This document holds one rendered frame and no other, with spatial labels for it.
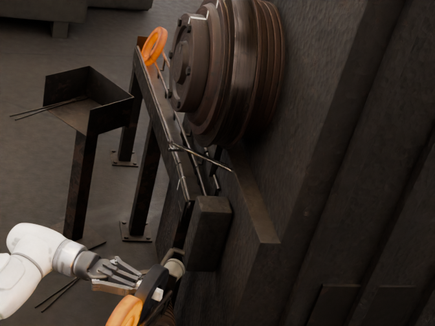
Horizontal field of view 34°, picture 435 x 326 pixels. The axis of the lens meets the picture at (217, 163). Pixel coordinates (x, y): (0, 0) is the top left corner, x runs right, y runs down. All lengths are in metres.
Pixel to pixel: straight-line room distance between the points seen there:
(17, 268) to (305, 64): 0.88
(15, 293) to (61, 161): 1.69
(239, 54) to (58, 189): 1.63
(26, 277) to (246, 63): 0.78
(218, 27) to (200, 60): 0.10
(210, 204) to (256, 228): 0.21
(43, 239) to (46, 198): 1.32
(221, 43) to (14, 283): 0.80
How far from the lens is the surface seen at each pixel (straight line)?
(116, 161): 3.48
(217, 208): 2.00
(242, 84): 1.84
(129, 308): 1.66
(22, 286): 1.84
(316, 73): 1.70
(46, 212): 3.14
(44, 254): 1.88
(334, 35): 1.64
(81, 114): 2.68
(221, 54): 1.86
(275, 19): 1.95
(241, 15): 1.88
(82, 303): 2.76
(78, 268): 1.87
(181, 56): 1.97
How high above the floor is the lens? 2.00
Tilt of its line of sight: 33 degrees down
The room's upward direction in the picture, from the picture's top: 15 degrees clockwise
